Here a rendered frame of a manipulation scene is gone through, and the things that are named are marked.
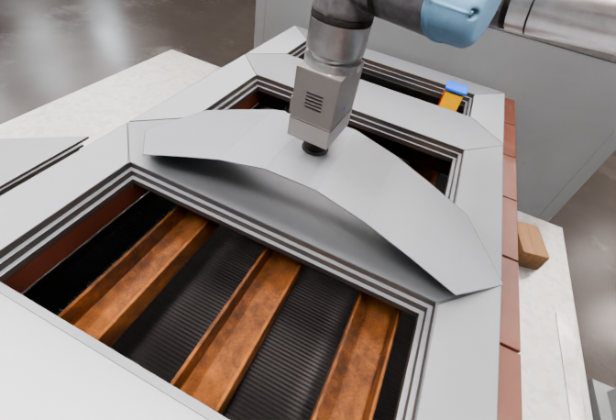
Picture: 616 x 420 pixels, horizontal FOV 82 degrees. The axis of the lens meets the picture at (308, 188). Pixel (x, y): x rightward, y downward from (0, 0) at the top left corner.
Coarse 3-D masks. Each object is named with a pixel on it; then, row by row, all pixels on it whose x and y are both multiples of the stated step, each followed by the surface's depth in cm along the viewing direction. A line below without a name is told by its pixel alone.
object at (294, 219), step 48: (240, 96) 90; (288, 96) 93; (432, 144) 85; (96, 192) 58; (192, 192) 60; (240, 192) 62; (288, 192) 64; (48, 240) 52; (288, 240) 57; (336, 240) 57; (384, 240) 59; (0, 288) 45; (384, 288) 53; (432, 288) 53
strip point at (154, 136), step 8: (200, 112) 72; (176, 120) 71; (184, 120) 70; (152, 128) 70; (160, 128) 69; (168, 128) 68; (176, 128) 67; (144, 136) 67; (152, 136) 66; (160, 136) 66; (168, 136) 65; (144, 144) 64; (152, 144) 63; (144, 152) 61
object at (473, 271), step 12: (468, 228) 60; (468, 240) 58; (468, 252) 56; (480, 252) 58; (468, 264) 54; (480, 264) 56; (468, 276) 53; (480, 276) 54; (456, 288) 50; (468, 288) 51; (480, 288) 53
